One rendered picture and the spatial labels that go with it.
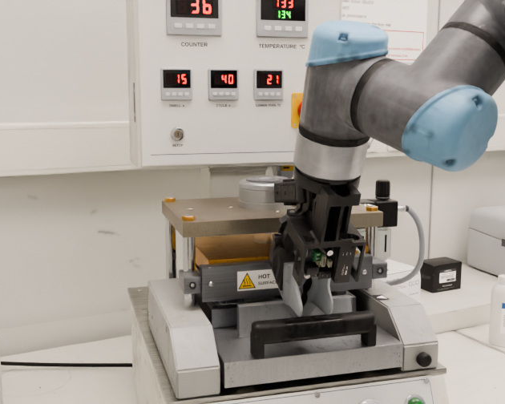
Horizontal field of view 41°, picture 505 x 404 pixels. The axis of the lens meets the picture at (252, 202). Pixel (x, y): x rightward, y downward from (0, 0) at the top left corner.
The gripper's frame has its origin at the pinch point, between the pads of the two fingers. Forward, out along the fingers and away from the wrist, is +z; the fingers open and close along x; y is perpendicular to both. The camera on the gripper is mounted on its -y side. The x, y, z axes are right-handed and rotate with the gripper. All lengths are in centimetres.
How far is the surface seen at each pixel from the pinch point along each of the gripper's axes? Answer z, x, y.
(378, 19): -15, 49, -90
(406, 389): 6.0, 11.3, 9.8
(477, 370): 33, 46, -18
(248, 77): -18.1, 0.7, -34.2
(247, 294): -0.2, -5.7, -3.2
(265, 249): -2.4, -1.7, -9.7
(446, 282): 39, 60, -52
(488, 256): 39, 79, -62
